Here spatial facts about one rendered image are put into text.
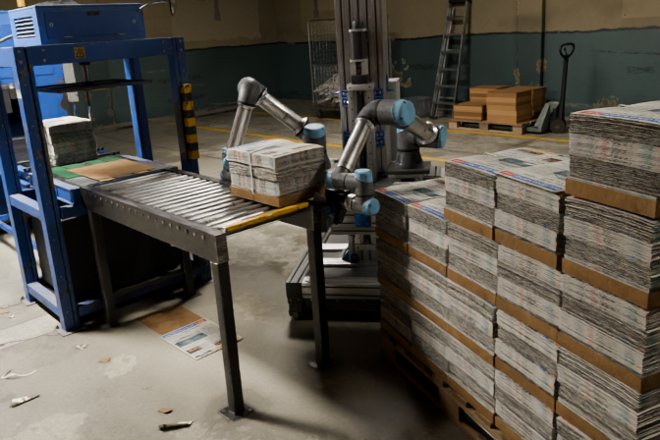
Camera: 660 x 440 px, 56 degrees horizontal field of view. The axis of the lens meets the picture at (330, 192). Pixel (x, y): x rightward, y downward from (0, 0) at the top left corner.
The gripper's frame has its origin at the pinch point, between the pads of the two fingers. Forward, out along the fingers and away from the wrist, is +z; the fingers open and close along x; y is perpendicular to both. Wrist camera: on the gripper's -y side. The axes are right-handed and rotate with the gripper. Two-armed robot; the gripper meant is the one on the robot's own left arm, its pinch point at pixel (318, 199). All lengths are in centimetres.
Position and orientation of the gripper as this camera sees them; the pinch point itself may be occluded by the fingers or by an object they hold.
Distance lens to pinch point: 285.0
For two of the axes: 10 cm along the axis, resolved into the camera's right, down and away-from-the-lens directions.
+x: -7.3, 2.2, -6.5
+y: -0.6, -9.6, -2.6
